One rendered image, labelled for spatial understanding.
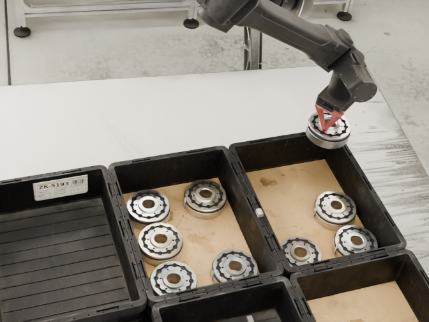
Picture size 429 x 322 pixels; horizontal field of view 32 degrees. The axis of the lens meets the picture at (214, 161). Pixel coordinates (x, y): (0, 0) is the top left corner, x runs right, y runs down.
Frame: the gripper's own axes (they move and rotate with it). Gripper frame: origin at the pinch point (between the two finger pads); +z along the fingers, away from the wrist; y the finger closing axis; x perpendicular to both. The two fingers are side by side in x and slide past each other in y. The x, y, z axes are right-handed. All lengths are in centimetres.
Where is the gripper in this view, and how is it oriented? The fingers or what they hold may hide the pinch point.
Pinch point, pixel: (329, 121)
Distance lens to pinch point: 177.3
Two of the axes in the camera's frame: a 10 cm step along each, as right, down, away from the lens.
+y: 5.6, -5.3, 6.3
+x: -8.1, -4.8, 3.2
